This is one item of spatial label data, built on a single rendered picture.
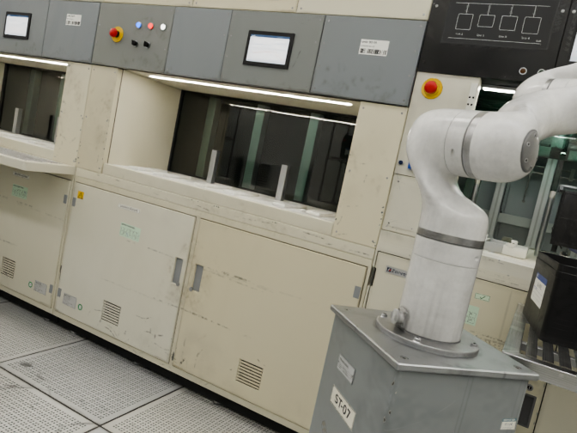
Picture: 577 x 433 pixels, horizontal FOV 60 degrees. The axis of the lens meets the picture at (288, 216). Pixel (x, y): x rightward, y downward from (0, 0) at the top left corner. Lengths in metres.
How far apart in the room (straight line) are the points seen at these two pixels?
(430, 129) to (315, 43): 1.01
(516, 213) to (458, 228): 1.65
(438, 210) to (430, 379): 0.28
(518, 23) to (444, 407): 1.20
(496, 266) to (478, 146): 0.81
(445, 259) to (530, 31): 0.98
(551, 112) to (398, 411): 0.64
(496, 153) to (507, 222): 1.66
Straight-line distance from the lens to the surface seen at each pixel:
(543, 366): 1.06
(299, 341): 1.89
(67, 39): 2.73
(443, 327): 0.94
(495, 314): 1.68
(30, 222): 2.82
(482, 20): 1.76
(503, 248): 1.85
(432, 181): 0.94
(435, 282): 0.92
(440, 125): 0.95
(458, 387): 0.91
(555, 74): 1.36
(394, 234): 1.71
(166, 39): 2.29
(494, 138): 0.89
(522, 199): 2.55
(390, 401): 0.86
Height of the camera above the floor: 1.03
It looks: 6 degrees down
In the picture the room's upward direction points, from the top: 12 degrees clockwise
